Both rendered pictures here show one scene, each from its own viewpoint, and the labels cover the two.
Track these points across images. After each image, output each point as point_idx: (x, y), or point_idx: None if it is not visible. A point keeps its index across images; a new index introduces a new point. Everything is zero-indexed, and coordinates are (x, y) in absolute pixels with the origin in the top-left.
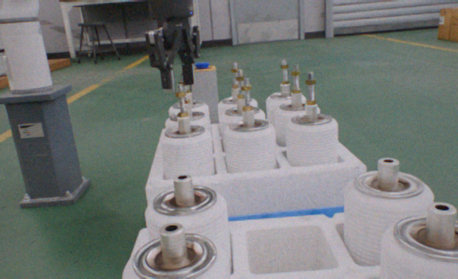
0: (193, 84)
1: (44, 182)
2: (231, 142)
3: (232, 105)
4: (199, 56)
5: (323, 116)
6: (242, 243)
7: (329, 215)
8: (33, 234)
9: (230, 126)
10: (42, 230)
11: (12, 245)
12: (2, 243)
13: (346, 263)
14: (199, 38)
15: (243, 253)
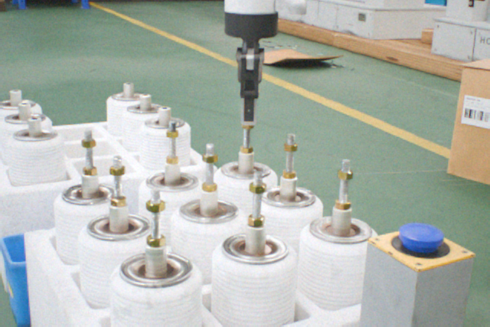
0: (243, 124)
1: None
2: None
3: None
4: (240, 93)
5: (73, 197)
6: (135, 165)
7: None
8: (478, 305)
9: (193, 175)
10: (478, 311)
11: (471, 290)
12: (487, 290)
13: (66, 163)
14: (240, 70)
15: (132, 161)
